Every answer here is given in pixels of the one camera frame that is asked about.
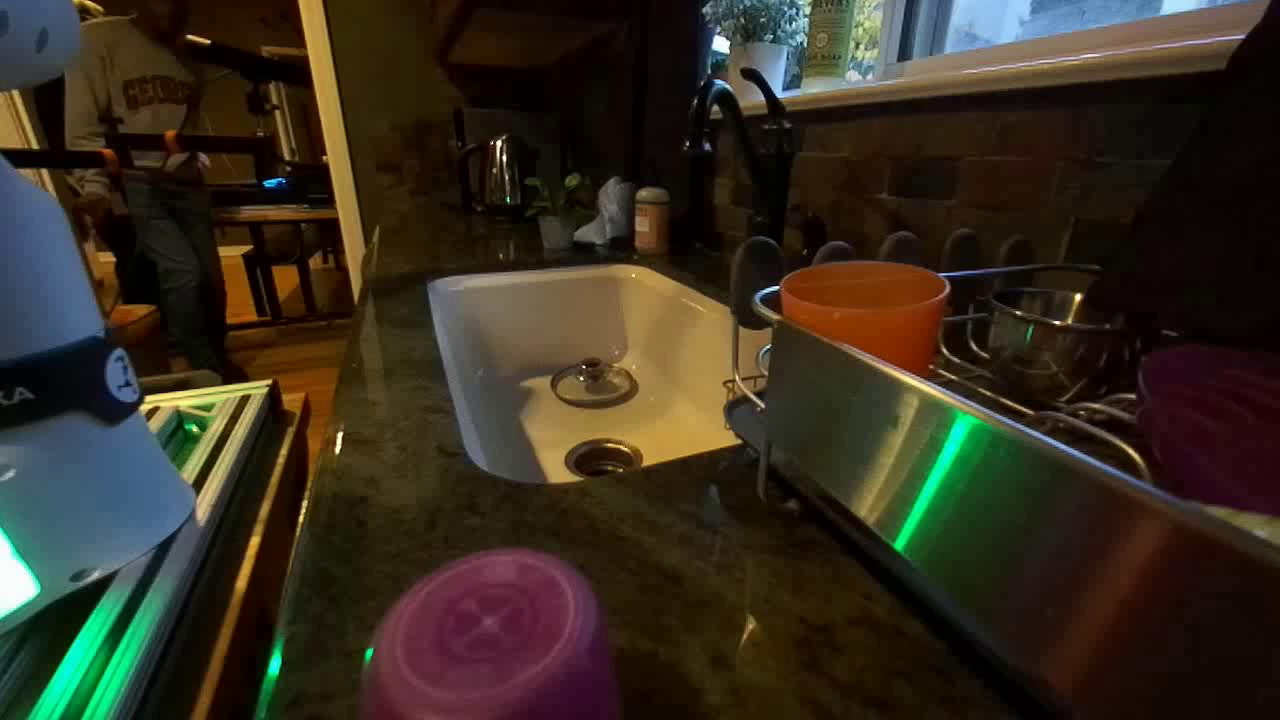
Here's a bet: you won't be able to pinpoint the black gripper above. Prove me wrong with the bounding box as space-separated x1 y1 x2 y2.
1108 0 1280 352

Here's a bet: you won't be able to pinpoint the magenta plastic cup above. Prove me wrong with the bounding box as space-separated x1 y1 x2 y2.
1135 341 1280 518

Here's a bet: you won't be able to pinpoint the metal bowl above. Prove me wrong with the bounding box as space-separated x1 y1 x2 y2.
981 284 1135 405

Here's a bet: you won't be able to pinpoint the white window sill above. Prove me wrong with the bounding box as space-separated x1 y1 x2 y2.
776 0 1273 114

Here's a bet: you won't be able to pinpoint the orange plastic cup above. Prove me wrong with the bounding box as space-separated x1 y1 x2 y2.
776 254 957 381

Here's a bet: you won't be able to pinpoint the stainless steel dish rack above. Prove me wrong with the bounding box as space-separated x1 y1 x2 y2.
724 232 1280 720

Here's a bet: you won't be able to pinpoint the black kitchen faucet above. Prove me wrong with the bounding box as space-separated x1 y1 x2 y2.
679 65 804 262

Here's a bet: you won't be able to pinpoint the potted plant white pot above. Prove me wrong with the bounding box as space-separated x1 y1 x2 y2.
698 0 815 94

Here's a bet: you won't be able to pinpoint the small bottle white lid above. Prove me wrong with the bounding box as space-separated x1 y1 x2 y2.
631 183 672 260

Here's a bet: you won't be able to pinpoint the white ceramic sink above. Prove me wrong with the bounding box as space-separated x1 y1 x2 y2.
423 260 776 486

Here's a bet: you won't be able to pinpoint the white figurine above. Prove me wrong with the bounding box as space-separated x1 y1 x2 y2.
570 172 639 251

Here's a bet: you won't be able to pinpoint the metal sink strainer stopper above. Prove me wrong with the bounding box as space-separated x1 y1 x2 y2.
549 352 639 411

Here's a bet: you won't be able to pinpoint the small green potted plant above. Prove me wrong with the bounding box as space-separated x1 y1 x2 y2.
521 168 597 254

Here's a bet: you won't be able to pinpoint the metal sink drain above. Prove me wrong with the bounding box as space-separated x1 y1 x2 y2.
558 437 649 478

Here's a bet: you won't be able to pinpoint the purple plastic cup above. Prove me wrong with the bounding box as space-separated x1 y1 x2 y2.
355 545 622 720

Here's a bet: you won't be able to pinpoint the wooden table black legs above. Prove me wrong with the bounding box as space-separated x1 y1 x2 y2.
213 196 352 323

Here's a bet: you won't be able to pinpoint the metal robot mounting platform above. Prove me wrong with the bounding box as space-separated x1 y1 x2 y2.
0 374 310 720

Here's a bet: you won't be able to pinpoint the person in grey sweatshirt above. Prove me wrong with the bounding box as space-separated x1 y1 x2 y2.
59 0 235 383

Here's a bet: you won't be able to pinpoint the black metal stand bar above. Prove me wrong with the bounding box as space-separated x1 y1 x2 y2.
0 128 216 174

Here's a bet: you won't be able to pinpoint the white door frame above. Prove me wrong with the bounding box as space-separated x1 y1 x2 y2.
290 0 370 271

